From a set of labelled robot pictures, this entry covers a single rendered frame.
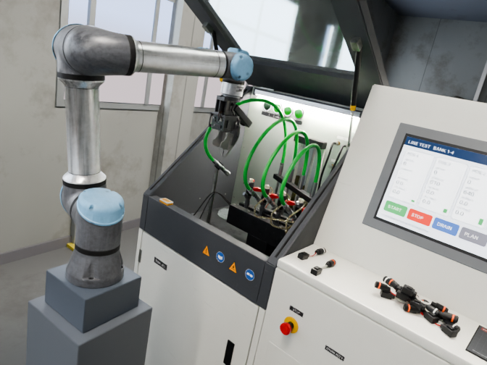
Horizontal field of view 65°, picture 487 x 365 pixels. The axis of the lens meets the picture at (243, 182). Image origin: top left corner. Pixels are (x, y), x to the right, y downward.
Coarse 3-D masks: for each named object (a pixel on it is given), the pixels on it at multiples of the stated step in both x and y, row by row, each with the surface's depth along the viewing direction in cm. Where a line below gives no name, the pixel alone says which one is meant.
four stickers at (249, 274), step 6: (204, 246) 139; (204, 252) 139; (216, 258) 135; (222, 258) 133; (234, 264) 130; (234, 270) 130; (246, 270) 126; (246, 276) 127; (252, 276) 125; (252, 282) 125
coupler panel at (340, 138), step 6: (336, 132) 159; (342, 132) 157; (348, 132) 156; (336, 138) 159; (342, 138) 158; (348, 138) 156; (336, 144) 157; (342, 144) 158; (336, 150) 160; (342, 150) 158; (330, 156) 162; (336, 156) 160; (330, 162) 162; (330, 168) 160; (324, 180) 165
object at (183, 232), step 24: (168, 216) 150; (192, 216) 146; (168, 240) 152; (192, 240) 143; (216, 240) 134; (240, 240) 133; (216, 264) 136; (240, 264) 128; (264, 264) 122; (240, 288) 129
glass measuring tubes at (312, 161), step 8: (304, 144) 166; (320, 144) 160; (312, 152) 165; (312, 160) 167; (296, 168) 172; (312, 168) 165; (320, 168) 165; (296, 176) 170; (312, 176) 165; (296, 184) 171; (304, 184) 169; (288, 192) 174; (304, 200) 169
